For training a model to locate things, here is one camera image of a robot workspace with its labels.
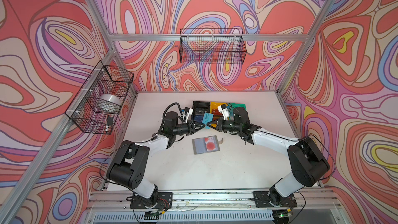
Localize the black plastic bin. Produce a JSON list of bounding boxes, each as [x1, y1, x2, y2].
[[191, 101, 210, 122]]

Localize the black wire basket left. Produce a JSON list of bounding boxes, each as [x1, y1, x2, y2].
[[65, 61, 134, 134]]

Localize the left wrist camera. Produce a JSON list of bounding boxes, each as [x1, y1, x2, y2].
[[178, 107, 193, 124]]

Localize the green plastic bin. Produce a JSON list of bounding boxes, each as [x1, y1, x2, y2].
[[227, 103, 247, 113]]

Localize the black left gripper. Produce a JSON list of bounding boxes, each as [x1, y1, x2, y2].
[[170, 121, 205, 137]]

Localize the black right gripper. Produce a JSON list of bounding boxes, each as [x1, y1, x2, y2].
[[206, 117, 241, 133]]

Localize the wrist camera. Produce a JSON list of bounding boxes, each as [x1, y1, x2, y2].
[[217, 103, 234, 120], [178, 107, 193, 124]]

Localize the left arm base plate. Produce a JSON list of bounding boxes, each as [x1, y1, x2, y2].
[[129, 191, 173, 210]]

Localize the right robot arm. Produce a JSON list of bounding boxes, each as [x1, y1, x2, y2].
[[206, 118, 330, 207]]

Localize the black wire basket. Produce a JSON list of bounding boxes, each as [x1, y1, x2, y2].
[[65, 61, 134, 134], [179, 27, 247, 64]]

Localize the teal VIP card from holder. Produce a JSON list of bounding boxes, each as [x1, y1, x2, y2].
[[202, 113, 214, 124]]

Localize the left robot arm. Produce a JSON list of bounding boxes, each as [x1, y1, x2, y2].
[[106, 120, 205, 199]]

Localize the aluminium front rail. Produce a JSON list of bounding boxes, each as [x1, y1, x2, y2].
[[82, 187, 350, 224]]

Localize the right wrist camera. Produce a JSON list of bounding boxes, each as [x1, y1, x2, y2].
[[217, 103, 234, 120]]

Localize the white april card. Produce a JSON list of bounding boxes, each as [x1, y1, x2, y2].
[[204, 136, 220, 152]]

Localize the silver tape roll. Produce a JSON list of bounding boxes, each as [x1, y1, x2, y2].
[[100, 93, 122, 105]]

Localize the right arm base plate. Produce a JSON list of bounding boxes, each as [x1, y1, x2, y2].
[[250, 191, 297, 209]]

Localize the yellow plastic bin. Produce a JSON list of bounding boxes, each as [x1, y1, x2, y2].
[[210, 102, 229, 116]]

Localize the black wire basket back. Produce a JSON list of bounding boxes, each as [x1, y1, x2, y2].
[[179, 27, 247, 64]]

